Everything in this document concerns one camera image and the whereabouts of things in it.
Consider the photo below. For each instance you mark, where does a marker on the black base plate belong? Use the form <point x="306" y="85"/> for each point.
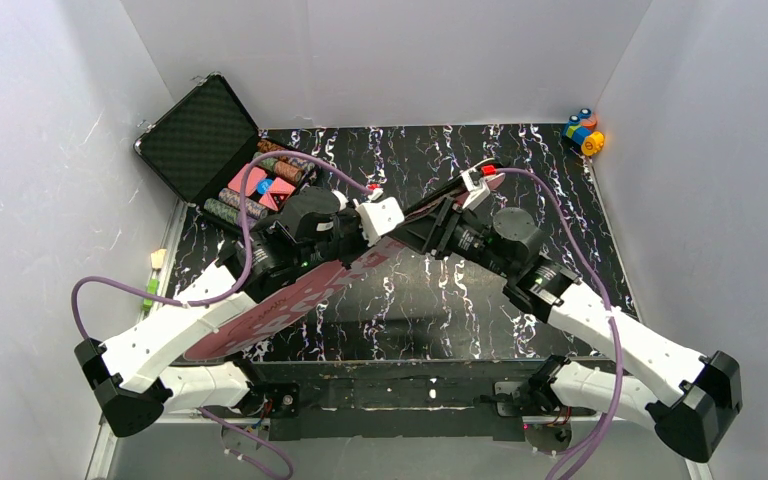
<point x="400" y="398"/>

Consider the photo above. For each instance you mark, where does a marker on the white shuttlecock tube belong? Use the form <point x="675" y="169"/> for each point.
<point x="341" y="198"/>

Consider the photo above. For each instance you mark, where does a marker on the beige clip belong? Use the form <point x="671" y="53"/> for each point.
<point x="157" y="258"/>

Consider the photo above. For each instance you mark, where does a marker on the pink card deck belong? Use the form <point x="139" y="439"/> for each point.
<point x="278" y="194"/>
<point x="247" y="184"/>

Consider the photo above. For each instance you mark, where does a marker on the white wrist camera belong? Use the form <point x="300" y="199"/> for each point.
<point x="477" y="189"/>
<point x="379" y="218"/>

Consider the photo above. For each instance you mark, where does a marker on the black poker chip case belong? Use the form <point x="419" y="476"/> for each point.
<point x="199" y="145"/>

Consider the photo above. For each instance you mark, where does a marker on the purple patterned chip stack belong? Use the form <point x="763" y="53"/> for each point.
<point x="243" y="204"/>

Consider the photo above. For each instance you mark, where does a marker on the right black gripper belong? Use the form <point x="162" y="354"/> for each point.
<point x="438" y="232"/>

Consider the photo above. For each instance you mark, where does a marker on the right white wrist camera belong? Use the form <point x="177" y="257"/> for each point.
<point x="477" y="189"/>

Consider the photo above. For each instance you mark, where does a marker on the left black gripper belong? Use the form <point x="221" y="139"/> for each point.
<point x="349" y="239"/>

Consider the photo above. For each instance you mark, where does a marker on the pink racket bag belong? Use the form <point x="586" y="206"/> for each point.
<point x="241" y="322"/>

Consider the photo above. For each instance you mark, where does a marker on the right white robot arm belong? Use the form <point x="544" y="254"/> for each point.
<point x="688" y="399"/>

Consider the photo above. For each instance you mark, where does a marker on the green red chip stack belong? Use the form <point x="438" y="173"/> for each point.
<point x="283" y="170"/>

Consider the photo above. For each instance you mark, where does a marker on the colourful toy blocks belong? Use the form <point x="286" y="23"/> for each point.
<point x="582" y="131"/>

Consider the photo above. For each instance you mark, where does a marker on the green clip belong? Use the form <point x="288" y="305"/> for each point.
<point x="151" y="290"/>

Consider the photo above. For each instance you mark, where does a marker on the green purple chip stack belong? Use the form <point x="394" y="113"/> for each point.
<point x="229" y="215"/>

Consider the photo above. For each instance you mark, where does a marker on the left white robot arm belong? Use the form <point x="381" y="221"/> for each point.
<point x="140" y="374"/>

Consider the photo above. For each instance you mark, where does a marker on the blue dealer chip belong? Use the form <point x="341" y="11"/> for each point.
<point x="264" y="185"/>

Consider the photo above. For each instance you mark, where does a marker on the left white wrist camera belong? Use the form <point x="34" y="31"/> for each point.
<point x="379" y="218"/>

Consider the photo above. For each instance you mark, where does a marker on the brown striped chip stack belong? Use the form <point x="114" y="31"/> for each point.
<point x="265" y="146"/>

